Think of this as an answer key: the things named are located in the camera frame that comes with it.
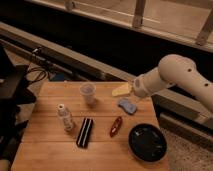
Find small white bottle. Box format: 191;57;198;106
57;104;75;132

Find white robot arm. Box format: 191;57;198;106
112;54;213;113

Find blue sponge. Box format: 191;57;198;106
118;98;137;115

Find red pocket knife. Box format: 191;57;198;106
110;116;122;137

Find clear plastic cup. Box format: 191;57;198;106
79;82;96;105

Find black round plate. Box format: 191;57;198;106
128;123;167;162

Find black white striped box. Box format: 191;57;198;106
76;118;93;148

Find black chair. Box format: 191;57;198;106
0;43;36;157

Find black cables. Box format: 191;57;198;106
25;47;56;83

